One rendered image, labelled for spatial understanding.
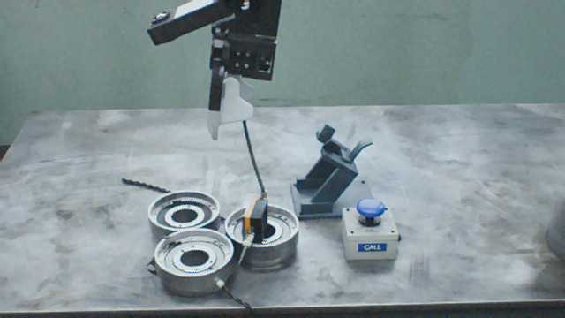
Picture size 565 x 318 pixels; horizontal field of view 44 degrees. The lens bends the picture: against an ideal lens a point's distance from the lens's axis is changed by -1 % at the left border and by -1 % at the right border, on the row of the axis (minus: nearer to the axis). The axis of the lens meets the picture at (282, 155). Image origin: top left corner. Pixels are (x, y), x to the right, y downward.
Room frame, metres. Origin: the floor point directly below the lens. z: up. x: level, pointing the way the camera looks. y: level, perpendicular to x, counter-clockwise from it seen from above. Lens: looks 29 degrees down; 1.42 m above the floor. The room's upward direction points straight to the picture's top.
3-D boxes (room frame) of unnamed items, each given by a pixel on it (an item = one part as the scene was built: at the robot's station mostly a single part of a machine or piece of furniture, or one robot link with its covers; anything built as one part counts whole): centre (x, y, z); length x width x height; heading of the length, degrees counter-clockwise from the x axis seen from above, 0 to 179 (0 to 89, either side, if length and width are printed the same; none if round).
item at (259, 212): (0.80, 0.04, 0.85); 0.17 x 0.02 x 0.04; 170
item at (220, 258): (0.77, 0.12, 0.82); 0.08 x 0.08 x 0.02
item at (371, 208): (0.83, -0.12, 0.85); 0.04 x 0.04 x 0.05
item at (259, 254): (0.83, 0.03, 0.82); 0.10 x 0.10 x 0.04
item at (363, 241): (0.83, -0.13, 0.82); 0.08 x 0.07 x 0.05; 92
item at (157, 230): (0.87, 0.14, 0.82); 0.10 x 0.10 x 0.04
